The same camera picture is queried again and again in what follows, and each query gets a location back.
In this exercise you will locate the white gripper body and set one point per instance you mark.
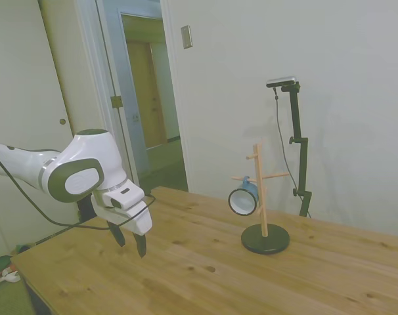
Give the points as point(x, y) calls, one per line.
point(138, 220)

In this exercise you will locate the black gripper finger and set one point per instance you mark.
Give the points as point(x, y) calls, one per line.
point(118, 235)
point(141, 246)

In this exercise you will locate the blue enamel mug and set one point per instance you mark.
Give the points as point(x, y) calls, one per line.
point(251, 192)

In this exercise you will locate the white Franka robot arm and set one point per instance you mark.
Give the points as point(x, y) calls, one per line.
point(87, 147)

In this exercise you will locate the wooden mug tree black base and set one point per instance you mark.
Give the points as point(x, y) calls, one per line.
point(266, 244)

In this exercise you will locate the black box on floor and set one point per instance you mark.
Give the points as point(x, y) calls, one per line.
point(86, 210)

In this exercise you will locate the white object on floor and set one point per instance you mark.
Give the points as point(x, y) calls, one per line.
point(11, 276)

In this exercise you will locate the brass door hinge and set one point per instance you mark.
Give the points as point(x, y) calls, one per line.
point(116, 101)

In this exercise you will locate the grey open door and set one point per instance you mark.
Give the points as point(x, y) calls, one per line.
point(128, 98)

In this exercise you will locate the brass door knob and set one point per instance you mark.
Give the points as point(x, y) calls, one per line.
point(63, 121)

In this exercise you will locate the wooden hallway door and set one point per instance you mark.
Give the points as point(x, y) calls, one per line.
point(146, 95)

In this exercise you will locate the white closet door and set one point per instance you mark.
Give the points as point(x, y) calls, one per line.
point(25, 72)

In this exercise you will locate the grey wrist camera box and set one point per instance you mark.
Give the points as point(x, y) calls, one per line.
point(123, 197)

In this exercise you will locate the black camera stand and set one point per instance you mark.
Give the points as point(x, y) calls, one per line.
point(302, 157)

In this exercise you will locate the metal wall switch plate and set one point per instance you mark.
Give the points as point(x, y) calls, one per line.
point(186, 37)

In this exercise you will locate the grey camera on stand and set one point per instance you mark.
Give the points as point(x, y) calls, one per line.
point(282, 81)

